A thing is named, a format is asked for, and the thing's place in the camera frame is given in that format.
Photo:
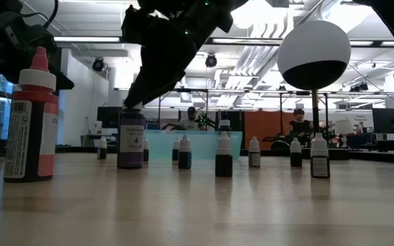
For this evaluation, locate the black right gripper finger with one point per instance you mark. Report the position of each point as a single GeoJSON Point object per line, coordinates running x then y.
{"type": "Point", "coordinates": [149, 65]}
{"type": "Point", "coordinates": [174, 68]}

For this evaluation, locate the large violet food coloring bottle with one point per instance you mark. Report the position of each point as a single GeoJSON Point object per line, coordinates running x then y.
{"type": "Point", "coordinates": [130, 143]}

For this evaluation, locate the small white-capped dropper bottle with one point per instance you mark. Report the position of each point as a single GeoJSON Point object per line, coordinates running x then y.
{"type": "Point", "coordinates": [102, 150]}
{"type": "Point", "coordinates": [223, 164]}
{"type": "Point", "coordinates": [254, 159]}
{"type": "Point", "coordinates": [320, 167]}
{"type": "Point", "coordinates": [175, 153]}
{"type": "Point", "coordinates": [295, 159]}
{"type": "Point", "coordinates": [146, 150]}

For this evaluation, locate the small blue dropper bottle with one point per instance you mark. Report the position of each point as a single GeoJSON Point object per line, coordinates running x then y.
{"type": "Point", "coordinates": [184, 159]}

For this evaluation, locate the black ceiling spotlight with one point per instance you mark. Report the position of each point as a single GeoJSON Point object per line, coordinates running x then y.
{"type": "Point", "coordinates": [211, 61]}
{"type": "Point", "coordinates": [98, 64]}

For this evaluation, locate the ceiling light strip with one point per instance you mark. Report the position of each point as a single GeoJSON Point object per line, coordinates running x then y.
{"type": "Point", "coordinates": [87, 39]}

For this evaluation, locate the white container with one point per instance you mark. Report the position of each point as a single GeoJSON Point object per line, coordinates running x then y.
{"type": "Point", "coordinates": [98, 127]}

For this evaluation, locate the black computer monitor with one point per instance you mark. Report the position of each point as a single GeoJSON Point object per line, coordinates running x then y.
{"type": "Point", "coordinates": [393, 120]}
{"type": "Point", "coordinates": [109, 117]}

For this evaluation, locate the person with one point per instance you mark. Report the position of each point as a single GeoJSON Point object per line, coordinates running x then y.
{"type": "Point", "coordinates": [190, 123]}
{"type": "Point", "coordinates": [299, 126]}

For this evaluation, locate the teal translucent plastic bin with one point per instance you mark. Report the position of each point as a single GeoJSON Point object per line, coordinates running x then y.
{"type": "Point", "coordinates": [204, 143]}

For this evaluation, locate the orange partition panel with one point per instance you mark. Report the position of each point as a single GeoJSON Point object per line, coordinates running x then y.
{"type": "Point", "coordinates": [263, 130]}

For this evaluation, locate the white globe lamp black base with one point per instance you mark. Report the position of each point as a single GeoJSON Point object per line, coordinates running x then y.
{"type": "Point", "coordinates": [313, 51]}

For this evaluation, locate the white-shade table lamp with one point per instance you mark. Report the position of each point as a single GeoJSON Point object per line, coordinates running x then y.
{"type": "Point", "coordinates": [344, 126]}

